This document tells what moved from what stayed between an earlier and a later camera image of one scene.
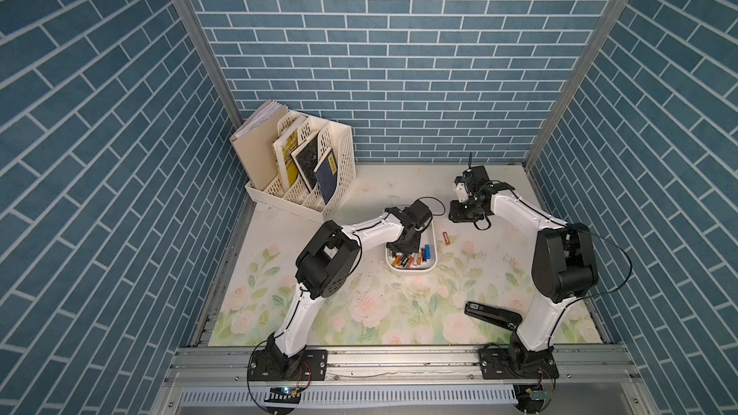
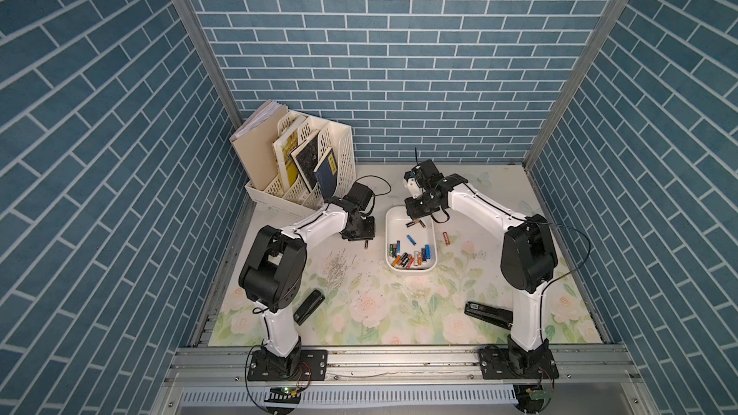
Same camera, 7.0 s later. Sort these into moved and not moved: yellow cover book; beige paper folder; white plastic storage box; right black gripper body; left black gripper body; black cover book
Moved: left black gripper body; right black gripper body
Not moved: white plastic storage box; black cover book; beige paper folder; yellow cover book
